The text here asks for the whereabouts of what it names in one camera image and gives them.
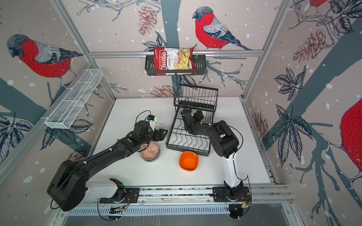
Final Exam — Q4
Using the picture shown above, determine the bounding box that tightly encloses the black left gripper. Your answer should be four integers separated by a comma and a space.
140, 128, 169, 146

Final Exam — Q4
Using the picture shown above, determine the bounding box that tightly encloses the orange plastic bowl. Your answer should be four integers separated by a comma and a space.
179, 151, 199, 171

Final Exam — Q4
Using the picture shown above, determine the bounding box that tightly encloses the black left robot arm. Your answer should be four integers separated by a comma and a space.
47, 121, 168, 211

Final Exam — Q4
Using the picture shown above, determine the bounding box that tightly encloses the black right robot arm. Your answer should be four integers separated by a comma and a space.
181, 109, 251, 202

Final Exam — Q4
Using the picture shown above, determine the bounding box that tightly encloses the cream ceramic bowl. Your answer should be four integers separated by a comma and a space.
154, 123, 164, 130

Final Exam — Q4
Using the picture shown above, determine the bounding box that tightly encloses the red patterned bowl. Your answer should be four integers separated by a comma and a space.
140, 142, 161, 162

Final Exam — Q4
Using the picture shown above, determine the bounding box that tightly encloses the red cassava chips bag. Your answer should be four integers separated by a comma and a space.
154, 47, 195, 71

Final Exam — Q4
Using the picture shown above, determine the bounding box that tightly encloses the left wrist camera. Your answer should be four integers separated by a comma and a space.
146, 115, 157, 130

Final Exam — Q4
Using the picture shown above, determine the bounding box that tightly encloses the black wire dish rack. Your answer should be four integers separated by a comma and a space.
166, 84, 218, 156

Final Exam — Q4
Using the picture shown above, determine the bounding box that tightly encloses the black wall basket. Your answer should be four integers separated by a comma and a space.
145, 55, 206, 76

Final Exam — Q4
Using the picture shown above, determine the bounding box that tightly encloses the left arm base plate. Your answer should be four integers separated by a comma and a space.
100, 187, 140, 205

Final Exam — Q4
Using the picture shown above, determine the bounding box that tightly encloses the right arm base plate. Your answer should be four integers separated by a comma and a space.
212, 187, 252, 203

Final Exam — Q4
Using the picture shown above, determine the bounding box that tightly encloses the aluminium mounting rail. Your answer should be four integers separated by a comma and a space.
82, 184, 294, 205

